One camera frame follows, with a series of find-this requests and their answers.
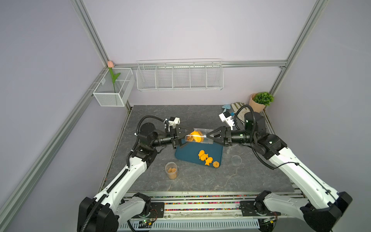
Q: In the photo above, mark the potted green plant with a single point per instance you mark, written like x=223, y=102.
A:
x=258, y=101

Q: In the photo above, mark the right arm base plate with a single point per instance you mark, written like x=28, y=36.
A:
x=252, y=208

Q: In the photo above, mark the white vented cable duct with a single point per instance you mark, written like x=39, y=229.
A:
x=197, y=225

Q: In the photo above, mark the light blue garden trowel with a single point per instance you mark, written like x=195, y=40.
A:
x=226, y=107

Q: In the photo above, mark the teal plastic tray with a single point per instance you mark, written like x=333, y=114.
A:
x=190, y=153

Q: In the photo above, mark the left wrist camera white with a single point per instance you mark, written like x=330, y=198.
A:
x=174, y=121

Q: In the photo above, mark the orange cookie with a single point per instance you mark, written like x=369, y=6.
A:
x=204, y=157
x=201, y=153
x=208, y=161

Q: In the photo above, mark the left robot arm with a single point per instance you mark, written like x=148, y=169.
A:
x=105, y=211

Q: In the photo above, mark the round brown cookie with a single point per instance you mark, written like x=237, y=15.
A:
x=216, y=164

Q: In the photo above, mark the white wire wall shelf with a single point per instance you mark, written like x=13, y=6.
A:
x=180, y=74

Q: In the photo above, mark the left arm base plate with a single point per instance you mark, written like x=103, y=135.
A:
x=155, y=210

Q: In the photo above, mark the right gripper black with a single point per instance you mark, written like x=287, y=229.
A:
x=224, y=130

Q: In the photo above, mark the beige gardening glove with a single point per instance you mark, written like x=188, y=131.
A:
x=237, y=105

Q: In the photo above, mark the pink artificial tulip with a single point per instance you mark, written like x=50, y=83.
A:
x=114, y=76

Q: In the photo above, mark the white mesh wall basket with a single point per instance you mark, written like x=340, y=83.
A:
x=104, y=91

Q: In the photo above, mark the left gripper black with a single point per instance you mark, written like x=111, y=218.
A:
x=175, y=134

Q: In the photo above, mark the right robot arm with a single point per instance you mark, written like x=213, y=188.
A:
x=322, y=206

